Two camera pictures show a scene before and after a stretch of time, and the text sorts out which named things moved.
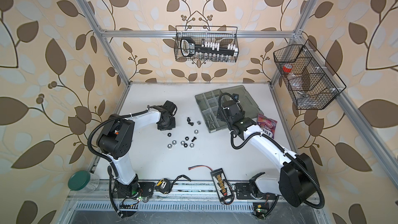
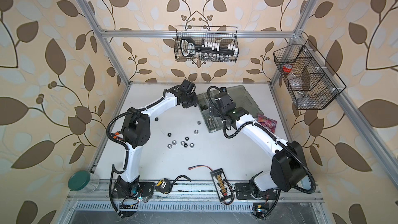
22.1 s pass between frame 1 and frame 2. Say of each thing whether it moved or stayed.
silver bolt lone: stayed
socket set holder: stayed
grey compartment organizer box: stayed
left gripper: moved
